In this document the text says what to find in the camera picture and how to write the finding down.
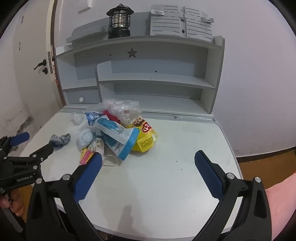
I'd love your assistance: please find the grey blue cloth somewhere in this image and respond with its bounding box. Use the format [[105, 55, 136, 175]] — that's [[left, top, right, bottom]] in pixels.
[[49, 133, 71, 149]]

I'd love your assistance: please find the black door handle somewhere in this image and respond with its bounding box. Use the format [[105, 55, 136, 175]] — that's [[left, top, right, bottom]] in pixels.
[[34, 59, 48, 70]]

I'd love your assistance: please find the white patterned face mask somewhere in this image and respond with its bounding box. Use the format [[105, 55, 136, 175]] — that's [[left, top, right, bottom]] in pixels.
[[88, 137, 123, 167]]

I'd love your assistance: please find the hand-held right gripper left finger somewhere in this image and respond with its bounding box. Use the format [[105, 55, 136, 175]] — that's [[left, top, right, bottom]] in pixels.
[[26, 152, 109, 241]]

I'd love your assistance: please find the small blue white packet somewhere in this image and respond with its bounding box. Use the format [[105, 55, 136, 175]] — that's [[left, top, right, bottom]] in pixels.
[[85, 111, 104, 127]]

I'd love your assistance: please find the white tissue ball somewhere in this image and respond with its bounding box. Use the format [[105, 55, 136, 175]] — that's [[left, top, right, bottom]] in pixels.
[[77, 128, 95, 149], [70, 112, 84, 126]]

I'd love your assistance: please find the grey plastic tray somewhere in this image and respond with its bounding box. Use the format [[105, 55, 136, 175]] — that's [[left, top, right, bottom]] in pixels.
[[66, 25, 109, 43]]

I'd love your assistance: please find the red wrapper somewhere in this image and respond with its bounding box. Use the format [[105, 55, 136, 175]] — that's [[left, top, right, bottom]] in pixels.
[[103, 110, 121, 123]]

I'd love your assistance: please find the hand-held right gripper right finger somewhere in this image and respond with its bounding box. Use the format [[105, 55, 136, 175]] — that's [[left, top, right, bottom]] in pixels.
[[194, 150, 272, 241]]

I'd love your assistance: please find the grey hutch drawer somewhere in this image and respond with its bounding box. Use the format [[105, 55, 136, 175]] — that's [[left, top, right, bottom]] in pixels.
[[63, 88, 101, 105]]

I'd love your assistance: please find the person's left hand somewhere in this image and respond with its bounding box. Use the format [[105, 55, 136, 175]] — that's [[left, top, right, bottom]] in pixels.
[[0, 193, 25, 217]]

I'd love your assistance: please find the large blue white packet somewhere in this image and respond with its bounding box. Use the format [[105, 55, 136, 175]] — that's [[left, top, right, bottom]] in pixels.
[[94, 116, 140, 161]]

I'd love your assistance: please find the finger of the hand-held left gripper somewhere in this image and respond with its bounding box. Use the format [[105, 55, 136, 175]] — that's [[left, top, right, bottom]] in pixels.
[[0, 132, 30, 151], [6, 142, 55, 167]]

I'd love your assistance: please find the white door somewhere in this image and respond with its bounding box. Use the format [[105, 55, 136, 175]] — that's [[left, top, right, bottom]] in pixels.
[[0, 0, 58, 139]]

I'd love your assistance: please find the black camping lantern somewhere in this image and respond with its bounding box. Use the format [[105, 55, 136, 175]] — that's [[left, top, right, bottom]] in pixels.
[[106, 3, 134, 39]]

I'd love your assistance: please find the pink clothing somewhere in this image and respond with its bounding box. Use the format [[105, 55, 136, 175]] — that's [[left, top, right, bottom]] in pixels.
[[265, 171, 296, 241]]

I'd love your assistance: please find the pink yellow small packet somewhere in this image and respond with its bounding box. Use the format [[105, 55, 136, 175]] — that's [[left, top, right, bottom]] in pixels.
[[80, 148, 95, 165]]

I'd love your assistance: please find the clear plastic bag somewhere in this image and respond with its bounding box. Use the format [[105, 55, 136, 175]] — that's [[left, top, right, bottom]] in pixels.
[[92, 98, 142, 128]]

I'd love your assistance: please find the grey folding book stand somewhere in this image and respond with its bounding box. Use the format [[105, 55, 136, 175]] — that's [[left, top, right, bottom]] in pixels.
[[150, 4, 214, 42]]

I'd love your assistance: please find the yellow snack packet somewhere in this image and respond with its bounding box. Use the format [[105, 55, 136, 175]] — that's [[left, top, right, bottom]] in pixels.
[[125, 116, 159, 153]]

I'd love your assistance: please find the grey white desk hutch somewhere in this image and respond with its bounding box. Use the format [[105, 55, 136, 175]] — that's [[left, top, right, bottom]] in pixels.
[[55, 11, 225, 117]]

